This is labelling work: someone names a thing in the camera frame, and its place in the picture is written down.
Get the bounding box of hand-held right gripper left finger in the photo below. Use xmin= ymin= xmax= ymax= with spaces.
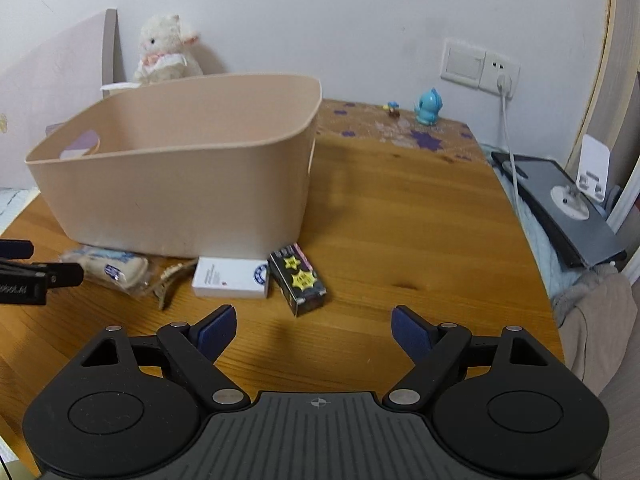
xmin=80 ymin=304 xmax=252 ymax=408

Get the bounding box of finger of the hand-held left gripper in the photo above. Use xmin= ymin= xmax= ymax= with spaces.
xmin=0 ymin=240 xmax=34 ymax=261
xmin=0 ymin=259 xmax=85 ymax=307

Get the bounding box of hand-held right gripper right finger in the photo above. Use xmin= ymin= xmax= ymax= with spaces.
xmin=382 ymin=304 xmax=549 ymax=408

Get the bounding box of clear white snack packet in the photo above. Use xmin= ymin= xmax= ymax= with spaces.
xmin=59 ymin=245 xmax=151 ymax=299

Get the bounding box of beige plastic storage basket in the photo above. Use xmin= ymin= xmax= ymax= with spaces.
xmin=24 ymin=74 xmax=322 ymax=259

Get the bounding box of white patterned bedding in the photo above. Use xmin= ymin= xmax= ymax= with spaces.
xmin=0 ymin=187 xmax=42 ymax=234

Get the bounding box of white card box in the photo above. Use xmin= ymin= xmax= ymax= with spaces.
xmin=192 ymin=256 xmax=271 ymax=300

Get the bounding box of brown hair claw clip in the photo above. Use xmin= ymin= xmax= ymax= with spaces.
xmin=149 ymin=260 xmax=199 ymax=310

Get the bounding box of black box with yellow stars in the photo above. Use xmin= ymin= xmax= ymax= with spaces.
xmin=268 ymin=243 xmax=329 ymax=318

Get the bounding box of pale pink headboard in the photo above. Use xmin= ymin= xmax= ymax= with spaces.
xmin=0 ymin=8 xmax=126 ymax=191

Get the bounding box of dark grey monitor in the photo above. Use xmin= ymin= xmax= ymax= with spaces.
xmin=491 ymin=151 xmax=629 ymax=269

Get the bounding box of grey fleece cloth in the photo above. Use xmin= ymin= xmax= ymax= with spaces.
xmin=550 ymin=264 xmax=632 ymax=332

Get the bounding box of beige cloth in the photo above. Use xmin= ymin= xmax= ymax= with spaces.
xmin=559 ymin=280 xmax=640 ymax=401

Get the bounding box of cork mat with purple stars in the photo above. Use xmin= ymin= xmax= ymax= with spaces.
xmin=316 ymin=99 xmax=488 ymax=166

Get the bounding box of blue cartoon figurine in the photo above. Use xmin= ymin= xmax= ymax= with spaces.
xmin=413 ymin=88 xmax=440 ymax=126

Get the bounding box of white plush lamb toy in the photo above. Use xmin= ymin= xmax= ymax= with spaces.
xmin=132 ymin=14 xmax=205 ymax=86

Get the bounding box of white plastic holder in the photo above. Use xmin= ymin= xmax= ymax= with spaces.
xmin=574 ymin=134 xmax=612 ymax=200

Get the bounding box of white plug with cable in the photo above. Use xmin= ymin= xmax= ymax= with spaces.
xmin=494 ymin=74 xmax=527 ymax=197

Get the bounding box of white wall switch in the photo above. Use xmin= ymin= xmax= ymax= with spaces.
xmin=440 ymin=37 xmax=487 ymax=90

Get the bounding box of white wall socket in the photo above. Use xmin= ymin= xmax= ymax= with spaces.
xmin=478 ymin=50 xmax=521 ymax=95

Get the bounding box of wooden door frame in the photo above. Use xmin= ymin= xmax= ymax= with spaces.
xmin=564 ymin=0 xmax=640 ymax=173

